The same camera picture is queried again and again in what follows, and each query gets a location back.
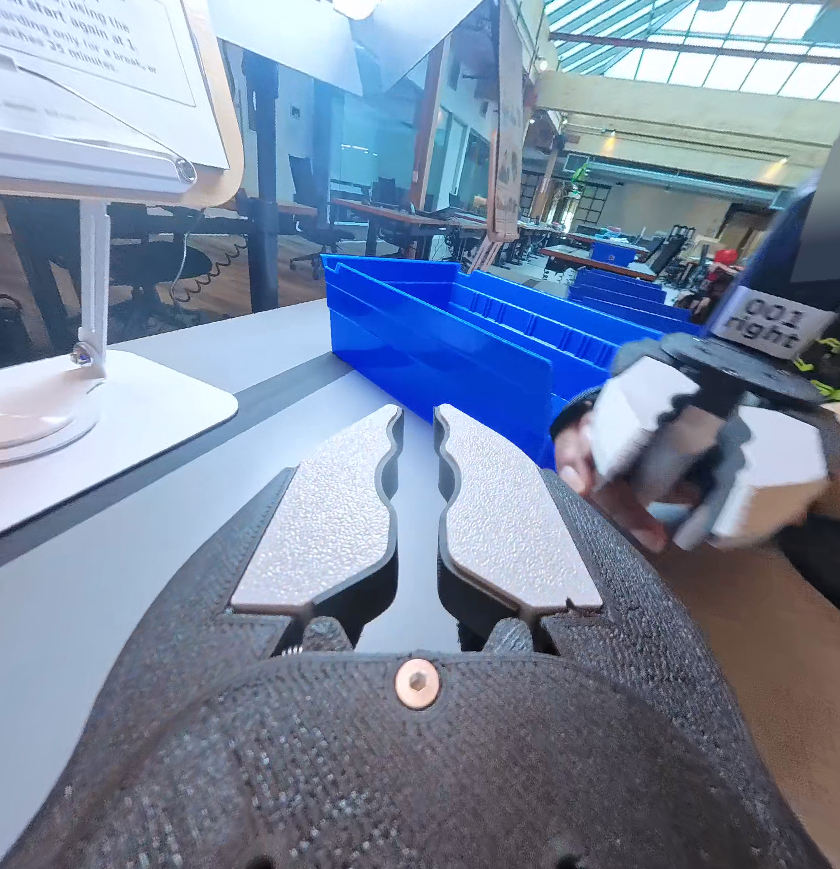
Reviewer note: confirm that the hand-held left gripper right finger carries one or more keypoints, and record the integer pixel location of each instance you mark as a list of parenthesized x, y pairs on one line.
[(515, 529)]

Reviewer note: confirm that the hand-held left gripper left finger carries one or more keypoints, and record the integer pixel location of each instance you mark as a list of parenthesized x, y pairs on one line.
[(318, 529)]

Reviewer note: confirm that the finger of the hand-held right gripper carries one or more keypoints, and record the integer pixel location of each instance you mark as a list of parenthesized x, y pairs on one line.
[(630, 414), (780, 468)]

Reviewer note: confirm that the blue plastic bin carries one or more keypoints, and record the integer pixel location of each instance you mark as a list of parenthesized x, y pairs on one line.
[(426, 339), (606, 252), (630, 299)]

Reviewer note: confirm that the white document stand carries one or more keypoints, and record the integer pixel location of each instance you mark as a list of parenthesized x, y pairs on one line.
[(155, 407)]

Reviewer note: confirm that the wooden desk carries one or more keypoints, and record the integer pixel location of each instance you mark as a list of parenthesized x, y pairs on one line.
[(406, 217)]

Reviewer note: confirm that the black office chair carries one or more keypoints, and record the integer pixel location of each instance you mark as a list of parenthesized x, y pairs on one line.
[(311, 203), (155, 265)]

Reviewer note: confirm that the printed instruction sheet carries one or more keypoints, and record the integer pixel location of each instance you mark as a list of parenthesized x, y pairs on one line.
[(87, 41)]

